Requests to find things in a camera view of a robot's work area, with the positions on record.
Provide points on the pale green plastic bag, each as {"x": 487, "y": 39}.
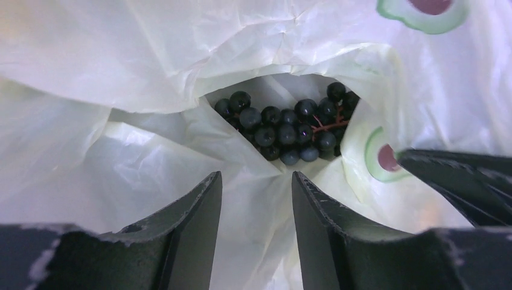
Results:
{"x": 104, "y": 118}

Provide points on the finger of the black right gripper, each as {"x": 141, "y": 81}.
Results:
{"x": 478, "y": 186}

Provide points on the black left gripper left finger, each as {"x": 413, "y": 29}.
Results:
{"x": 172, "y": 248}

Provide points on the dark fake grape bunch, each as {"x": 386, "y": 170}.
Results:
{"x": 307, "y": 132}

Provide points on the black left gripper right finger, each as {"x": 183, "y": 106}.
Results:
{"x": 342, "y": 249}

